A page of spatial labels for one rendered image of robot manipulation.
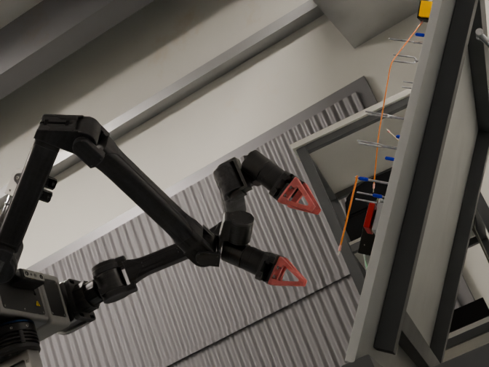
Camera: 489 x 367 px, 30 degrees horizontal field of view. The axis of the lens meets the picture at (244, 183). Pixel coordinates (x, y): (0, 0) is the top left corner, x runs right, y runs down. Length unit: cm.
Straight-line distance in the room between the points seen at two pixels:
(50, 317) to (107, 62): 343
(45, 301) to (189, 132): 292
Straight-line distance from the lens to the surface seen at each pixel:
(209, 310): 495
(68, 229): 559
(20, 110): 606
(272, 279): 205
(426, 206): 185
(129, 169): 198
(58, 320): 252
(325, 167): 337
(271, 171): 207
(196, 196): 511
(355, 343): 167
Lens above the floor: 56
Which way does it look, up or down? 23 degrees up
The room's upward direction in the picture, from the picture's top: 22 degrees counter-clockwise
